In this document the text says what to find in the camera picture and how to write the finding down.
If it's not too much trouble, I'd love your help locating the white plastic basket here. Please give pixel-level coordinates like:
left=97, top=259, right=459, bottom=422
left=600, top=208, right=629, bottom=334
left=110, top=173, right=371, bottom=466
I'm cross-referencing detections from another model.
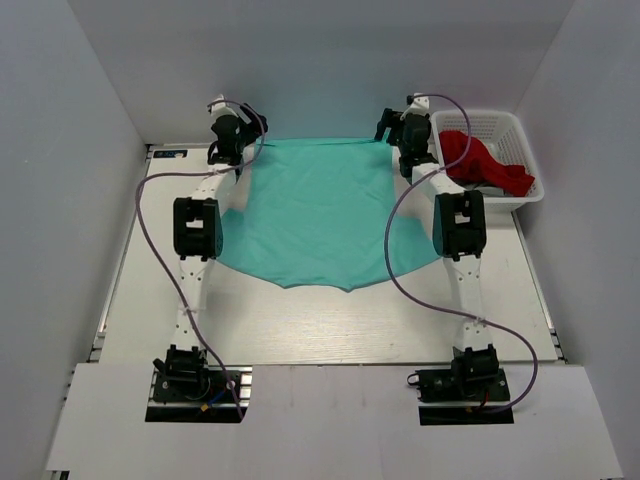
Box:
left=431, top=110, right=544, bottom=213

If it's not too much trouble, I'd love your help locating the red t shirt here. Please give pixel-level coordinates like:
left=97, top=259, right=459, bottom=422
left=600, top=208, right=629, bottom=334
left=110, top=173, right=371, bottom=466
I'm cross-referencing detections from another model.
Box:
left=439, top=131, right=535, bottom=197

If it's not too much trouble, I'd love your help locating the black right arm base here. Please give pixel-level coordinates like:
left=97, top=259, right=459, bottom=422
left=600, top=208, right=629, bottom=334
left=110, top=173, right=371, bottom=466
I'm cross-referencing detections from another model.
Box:
left=407, top=346, right=514, bottom=426

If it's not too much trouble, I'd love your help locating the grey t shirt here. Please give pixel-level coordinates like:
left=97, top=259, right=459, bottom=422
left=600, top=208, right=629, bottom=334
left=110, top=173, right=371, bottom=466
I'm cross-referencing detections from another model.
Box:
left=463, top=182, right=512, bottom=198

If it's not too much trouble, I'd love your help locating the teal t shirt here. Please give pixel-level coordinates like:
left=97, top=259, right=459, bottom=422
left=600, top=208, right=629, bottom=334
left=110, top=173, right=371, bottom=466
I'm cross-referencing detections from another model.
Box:
left=219, top=139, right=439, bottom=292

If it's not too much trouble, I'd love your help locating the dark label sticker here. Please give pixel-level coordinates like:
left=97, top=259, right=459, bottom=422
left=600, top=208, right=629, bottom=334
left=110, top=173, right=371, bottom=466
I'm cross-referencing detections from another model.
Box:
left=153, top=149, right=188, bottom=159

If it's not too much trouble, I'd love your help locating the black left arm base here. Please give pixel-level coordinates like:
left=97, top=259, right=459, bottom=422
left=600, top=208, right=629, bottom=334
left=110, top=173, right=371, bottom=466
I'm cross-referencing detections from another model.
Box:
left=145, top=346, right=252, bottom=424

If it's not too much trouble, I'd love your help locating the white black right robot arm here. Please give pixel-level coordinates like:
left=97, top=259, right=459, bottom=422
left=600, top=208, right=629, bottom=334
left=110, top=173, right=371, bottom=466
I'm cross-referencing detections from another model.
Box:
left=374, top=107, right=499, bottom=399

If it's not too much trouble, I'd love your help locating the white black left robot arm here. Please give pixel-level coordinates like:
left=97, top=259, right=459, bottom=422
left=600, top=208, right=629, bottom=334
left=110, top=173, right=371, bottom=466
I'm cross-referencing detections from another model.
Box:
left=167, top=95, right=268, bottom=399

